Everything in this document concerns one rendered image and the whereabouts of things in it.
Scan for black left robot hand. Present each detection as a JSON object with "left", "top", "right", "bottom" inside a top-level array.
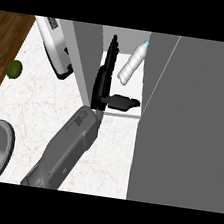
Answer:
[{"left": 89, "top": 32, "right": 150, "bottom": 117}]

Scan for grey open cabinet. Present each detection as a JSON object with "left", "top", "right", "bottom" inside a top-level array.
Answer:
[{"left": 46, "top": 18, "right": 154, "bottom": 121}]

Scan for clear plastic water bottle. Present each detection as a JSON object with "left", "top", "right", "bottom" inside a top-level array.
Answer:
[{"left": 115, "top": 36, "right": 152, "bottom": 89}]

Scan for green round fruit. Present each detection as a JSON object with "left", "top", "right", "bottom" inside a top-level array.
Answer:
[{"left": 5, "top": 58, "right": 25, "bottom": 81}]

